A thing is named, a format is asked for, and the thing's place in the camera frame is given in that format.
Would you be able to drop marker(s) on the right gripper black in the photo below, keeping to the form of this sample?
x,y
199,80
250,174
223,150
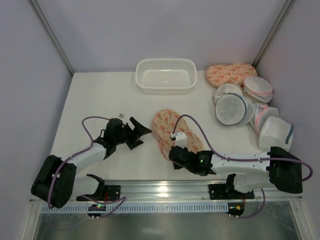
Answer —
x,y
176,157

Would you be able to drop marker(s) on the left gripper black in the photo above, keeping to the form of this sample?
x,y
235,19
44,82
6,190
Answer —
x,y
130,135

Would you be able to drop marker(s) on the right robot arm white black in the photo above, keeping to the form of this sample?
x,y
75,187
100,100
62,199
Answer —
x,y
276,168

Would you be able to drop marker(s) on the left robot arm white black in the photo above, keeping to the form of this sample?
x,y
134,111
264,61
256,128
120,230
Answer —
x,y
66,169

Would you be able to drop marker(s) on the white mesh bag blue zipper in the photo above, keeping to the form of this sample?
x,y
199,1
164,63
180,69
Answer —
x,y
234,110

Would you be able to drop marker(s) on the cream mesh bag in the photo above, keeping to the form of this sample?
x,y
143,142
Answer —
x,y
225,89

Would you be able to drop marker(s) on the white mesh bag pink trim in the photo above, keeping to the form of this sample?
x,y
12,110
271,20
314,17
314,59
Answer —
x,y
261,113

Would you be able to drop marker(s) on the peach floral bag at back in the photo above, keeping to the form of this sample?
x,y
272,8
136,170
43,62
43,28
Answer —
x,y
235,73

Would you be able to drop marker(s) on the white mesh bag pink zipper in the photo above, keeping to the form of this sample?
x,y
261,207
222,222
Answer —
x,y
258,89

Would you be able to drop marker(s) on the white perforated plastic basket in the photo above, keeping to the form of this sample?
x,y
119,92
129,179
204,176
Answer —
x,y
166,76

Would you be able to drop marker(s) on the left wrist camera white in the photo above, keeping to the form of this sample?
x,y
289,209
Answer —
x,y
121,116

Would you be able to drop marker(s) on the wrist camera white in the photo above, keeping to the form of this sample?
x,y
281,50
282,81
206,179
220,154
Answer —
x,y
180,139
121,116

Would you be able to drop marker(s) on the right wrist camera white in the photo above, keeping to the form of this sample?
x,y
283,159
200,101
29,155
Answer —
x,y
180,139

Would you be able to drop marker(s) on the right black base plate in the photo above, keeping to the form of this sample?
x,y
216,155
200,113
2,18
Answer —
x,y
219,192

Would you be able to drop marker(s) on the slotted white cable duct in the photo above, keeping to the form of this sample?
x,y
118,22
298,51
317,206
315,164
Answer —
x,y
140,208

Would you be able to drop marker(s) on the aluminium mounting rail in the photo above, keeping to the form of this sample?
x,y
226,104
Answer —
x,y
182,190

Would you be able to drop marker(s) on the right aluminium corner post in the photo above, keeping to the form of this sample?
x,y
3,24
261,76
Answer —
x,y
275,27

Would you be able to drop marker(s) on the aluminium corner post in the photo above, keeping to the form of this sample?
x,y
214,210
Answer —
x,y
51,34
275,27

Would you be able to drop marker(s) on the left aluminium corner post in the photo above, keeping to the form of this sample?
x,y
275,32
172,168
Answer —
x,y
51,34

